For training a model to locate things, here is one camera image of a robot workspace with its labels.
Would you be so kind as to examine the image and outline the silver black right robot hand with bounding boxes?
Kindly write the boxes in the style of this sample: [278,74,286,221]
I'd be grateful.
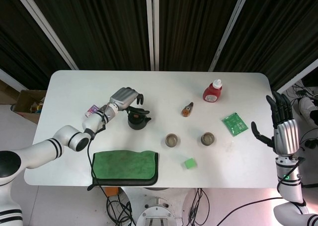
[250,90,299,157]

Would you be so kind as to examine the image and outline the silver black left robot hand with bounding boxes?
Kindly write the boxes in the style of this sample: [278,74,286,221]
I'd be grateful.
[109,86,145,112]

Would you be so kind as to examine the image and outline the black teapot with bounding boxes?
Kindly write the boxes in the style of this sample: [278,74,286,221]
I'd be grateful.
[125,106,152,130]

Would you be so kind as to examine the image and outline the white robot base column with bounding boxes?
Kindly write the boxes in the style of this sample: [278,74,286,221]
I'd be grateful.
[136,198,180,226]

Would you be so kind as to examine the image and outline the dark cup beige inside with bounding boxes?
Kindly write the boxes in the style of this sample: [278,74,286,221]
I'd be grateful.
[200,132,216,147]
[164,133,181,149]

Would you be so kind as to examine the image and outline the purple tissue pack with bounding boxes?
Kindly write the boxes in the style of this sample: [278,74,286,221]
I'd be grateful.
[85,104,101,118]

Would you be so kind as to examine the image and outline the white black rounded object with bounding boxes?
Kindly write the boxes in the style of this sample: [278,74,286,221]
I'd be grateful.
[298,96,318,125]

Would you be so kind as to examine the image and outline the green sachet packet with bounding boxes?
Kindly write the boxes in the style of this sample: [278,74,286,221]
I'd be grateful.
[221,112,249,137]

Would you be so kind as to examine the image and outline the green folded towel black trim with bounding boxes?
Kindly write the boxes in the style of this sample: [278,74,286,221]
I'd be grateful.
[91,150,159,187]

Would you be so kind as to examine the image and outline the black pleated curtain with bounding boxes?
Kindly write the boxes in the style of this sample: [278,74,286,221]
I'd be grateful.
[0,0,318,92]

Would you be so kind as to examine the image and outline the red sauce bottle white cap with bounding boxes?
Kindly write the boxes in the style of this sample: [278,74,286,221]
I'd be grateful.
[202,78,223,103]

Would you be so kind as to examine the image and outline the orange object under table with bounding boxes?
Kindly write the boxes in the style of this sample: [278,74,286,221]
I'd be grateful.
[103,186,119,198]

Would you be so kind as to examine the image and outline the green foam cube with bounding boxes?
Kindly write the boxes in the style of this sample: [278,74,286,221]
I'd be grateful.
[181,157,197,171]

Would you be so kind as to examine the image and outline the cardboard box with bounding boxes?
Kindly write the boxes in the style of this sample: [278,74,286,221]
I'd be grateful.
[11,89,47,125]

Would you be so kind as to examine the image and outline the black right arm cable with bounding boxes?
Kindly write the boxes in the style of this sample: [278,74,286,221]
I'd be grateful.
[277,156,305,194]

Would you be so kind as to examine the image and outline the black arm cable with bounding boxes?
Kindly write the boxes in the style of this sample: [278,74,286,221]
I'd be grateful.
[277,156,305,194]
[86,110,108,191]

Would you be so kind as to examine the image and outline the black cables beside table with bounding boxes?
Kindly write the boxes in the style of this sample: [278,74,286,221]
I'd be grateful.
[285,83,318,97]

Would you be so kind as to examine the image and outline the white frame post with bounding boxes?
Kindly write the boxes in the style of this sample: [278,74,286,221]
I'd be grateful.
[14,0,80,71]
[272,62,318,95]
[0,69,23,92]
[208,0,252,72]
[145,0,160,72]

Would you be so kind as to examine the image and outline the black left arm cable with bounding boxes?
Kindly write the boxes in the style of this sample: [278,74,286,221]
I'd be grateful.
[86,110,108,191]

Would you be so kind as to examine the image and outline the long black floor cable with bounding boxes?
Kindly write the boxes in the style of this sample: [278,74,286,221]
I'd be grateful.
[218,197,284,226]

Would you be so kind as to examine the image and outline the black floor cable bundle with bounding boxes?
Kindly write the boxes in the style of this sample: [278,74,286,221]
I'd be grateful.
[188,188,212,226]

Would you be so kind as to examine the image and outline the black floor cable tangle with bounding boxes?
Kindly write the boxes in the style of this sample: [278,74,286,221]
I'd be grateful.
[106,196,137,226]

